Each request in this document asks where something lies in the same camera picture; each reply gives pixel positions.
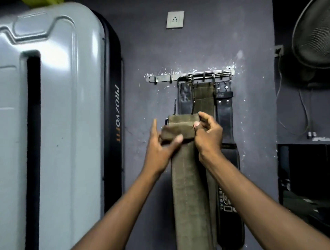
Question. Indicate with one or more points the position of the black riveted printed leather belt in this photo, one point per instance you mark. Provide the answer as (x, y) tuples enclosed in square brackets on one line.
[(224, 116)]

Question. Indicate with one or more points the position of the metal wall hook rack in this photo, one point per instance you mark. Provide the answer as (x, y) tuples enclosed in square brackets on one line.
[(159, 77)]

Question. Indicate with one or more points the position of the yellow-green object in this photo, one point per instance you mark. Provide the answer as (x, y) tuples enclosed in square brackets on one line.
[(42, 2)]

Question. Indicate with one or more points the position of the white wall socket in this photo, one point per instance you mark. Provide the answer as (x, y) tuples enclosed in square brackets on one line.
[(175, 19)]

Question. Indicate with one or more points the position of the person's left thumb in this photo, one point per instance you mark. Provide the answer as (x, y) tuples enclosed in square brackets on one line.
[(176, 141)]

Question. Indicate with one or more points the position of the black cabinet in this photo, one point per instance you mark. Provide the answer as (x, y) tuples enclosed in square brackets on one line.
[(306, 175)]

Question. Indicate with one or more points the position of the worn black leather belt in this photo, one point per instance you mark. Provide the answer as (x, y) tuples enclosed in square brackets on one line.
[(185, 99)]

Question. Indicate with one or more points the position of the grey folded treadmill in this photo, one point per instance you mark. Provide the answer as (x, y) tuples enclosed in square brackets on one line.
[(64, 116)]

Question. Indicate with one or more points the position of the person's right hand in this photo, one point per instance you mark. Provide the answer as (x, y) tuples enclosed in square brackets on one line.
[(210, 141)]

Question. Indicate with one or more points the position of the olive green weightlifting belt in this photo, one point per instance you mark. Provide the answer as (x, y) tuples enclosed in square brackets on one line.
[(189, 193), (204, 99)]

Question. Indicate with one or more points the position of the person's left forearm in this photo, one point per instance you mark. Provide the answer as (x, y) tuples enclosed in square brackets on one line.
[(121, 213)]

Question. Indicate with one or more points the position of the person's left hand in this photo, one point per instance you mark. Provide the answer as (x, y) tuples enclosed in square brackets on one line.
[(157, 154)]

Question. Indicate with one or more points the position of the black wall fan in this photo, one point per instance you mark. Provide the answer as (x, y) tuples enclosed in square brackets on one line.
[(313, 38)]

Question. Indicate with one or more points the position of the person's right thumb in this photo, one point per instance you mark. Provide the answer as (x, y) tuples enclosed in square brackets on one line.
[(198, 128)]

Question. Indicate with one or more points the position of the grey wall bracket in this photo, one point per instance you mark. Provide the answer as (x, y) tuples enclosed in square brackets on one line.
[(279, 51)]

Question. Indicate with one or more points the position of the person's right forearm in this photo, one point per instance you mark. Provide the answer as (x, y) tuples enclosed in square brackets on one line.
[(257, 206)]

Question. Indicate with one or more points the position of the small white plugs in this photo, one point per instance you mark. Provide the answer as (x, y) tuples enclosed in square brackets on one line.
[(312, 134)]

